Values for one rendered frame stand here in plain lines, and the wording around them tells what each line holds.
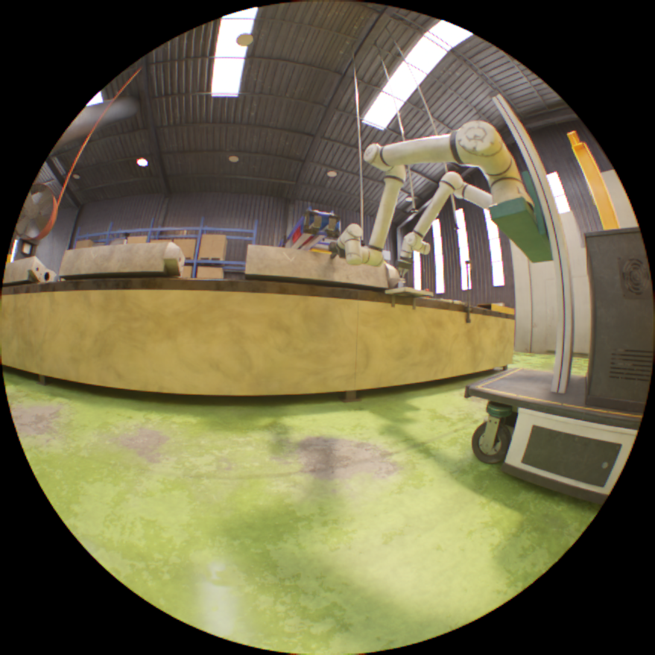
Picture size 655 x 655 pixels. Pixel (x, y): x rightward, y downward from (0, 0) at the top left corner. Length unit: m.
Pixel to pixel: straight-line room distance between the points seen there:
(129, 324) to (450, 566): 1.73
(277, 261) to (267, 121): 9.76
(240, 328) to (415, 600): 1.37
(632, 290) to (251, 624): 1.16
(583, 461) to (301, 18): 9.92
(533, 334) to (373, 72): 9.93
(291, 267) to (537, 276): 6.40
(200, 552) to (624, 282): 1.29
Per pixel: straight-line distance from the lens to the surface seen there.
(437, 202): 1.64
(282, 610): 0.55
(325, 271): 1.46
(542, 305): 6.79
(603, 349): 0.84
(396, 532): 0.68
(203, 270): 10.72
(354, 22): 9.57
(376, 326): 1.59
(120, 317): 1.58
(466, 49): 10.55
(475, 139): 0.90
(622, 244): 0.90
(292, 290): 1.38
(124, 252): 1.67
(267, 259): 1.41
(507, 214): 0.91
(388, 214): 1.30
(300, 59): 9.70
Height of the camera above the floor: 0.53
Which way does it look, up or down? 1 degrees down
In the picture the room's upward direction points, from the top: 2 degrees clockwise
